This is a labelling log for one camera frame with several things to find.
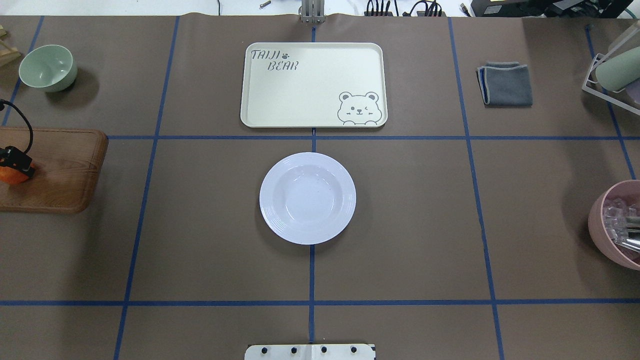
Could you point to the orange mandarin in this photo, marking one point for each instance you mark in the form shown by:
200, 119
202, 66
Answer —
15, 176

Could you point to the green ceramic bowl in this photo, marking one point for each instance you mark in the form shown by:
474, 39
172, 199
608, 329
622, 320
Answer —
49, 68

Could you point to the white wire cup rack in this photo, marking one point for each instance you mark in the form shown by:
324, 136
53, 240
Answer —
628, 40

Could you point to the clear plastic ice pieces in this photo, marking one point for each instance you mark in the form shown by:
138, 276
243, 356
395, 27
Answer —
617, 208

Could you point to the pink bowl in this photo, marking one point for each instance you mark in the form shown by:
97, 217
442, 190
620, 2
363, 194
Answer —
629, 191

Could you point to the green cup on rack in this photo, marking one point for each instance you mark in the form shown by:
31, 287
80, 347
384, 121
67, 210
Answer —
616, 73

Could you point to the wooden cup rack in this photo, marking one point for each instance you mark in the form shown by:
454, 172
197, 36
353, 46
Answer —
7, 53

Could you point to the aluminium frame post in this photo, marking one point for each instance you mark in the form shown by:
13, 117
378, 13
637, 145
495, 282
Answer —
312, 11

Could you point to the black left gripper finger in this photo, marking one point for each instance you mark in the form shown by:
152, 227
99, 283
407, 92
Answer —
15, 158

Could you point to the grey folded cloth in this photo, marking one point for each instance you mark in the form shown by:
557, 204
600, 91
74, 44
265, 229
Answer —
505, 84

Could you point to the cream bear tray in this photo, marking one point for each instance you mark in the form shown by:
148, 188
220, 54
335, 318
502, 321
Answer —
314, 85

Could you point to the wooden cutting board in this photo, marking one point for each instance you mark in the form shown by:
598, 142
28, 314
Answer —
67, 165

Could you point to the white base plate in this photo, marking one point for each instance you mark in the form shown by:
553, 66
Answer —
340, 351

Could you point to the purple cup on rack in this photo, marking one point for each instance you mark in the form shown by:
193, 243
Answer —
633, 91

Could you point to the metal scoop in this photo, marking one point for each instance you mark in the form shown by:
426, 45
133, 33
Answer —
627, 232

